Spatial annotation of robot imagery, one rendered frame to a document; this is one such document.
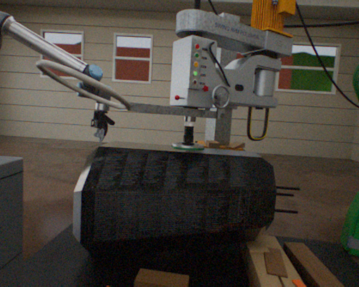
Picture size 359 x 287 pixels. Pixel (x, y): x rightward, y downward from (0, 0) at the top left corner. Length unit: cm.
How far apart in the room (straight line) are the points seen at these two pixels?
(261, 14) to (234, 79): 58
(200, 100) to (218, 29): 45
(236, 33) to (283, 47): 48
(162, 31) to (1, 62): 508
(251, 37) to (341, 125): 731
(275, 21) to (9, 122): 876
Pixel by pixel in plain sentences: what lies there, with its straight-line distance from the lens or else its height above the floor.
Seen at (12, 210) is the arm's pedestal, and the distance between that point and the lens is 131.
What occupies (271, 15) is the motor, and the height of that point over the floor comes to 182.
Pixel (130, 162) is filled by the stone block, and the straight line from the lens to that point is 171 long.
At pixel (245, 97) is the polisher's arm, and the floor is 122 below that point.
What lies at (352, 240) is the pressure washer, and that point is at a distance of 267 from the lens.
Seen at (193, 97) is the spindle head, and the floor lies 118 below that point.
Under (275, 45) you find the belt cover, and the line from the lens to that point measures 210.
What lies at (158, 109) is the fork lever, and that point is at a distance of 151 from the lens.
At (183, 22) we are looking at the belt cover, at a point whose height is 162.
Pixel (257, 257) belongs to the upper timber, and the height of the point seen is 21.
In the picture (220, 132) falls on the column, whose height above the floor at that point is 91.
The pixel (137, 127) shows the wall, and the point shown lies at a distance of 808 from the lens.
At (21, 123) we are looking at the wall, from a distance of 958.
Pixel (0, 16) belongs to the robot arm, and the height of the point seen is 152.
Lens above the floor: 109
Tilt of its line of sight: 6 degrees down
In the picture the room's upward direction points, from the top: 4 degrees clockwise
